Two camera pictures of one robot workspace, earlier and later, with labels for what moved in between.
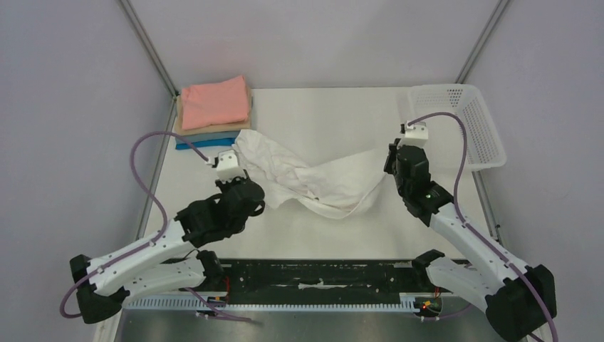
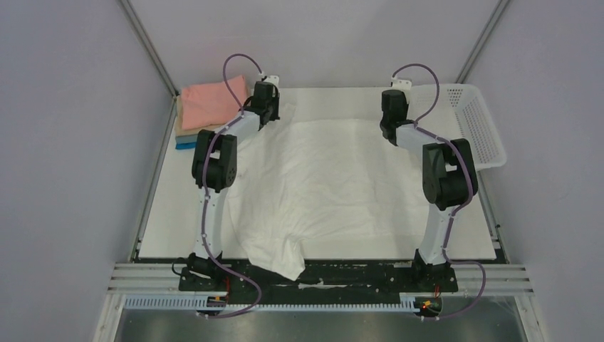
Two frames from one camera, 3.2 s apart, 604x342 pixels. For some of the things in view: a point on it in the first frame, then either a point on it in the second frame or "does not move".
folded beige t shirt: [214, 127] does not move
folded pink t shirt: [220, 102] does not move
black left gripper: [224, 187] -> [276, 100]
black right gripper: [405, 154] -> [389, 130]
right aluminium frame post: [481, 42] does not move
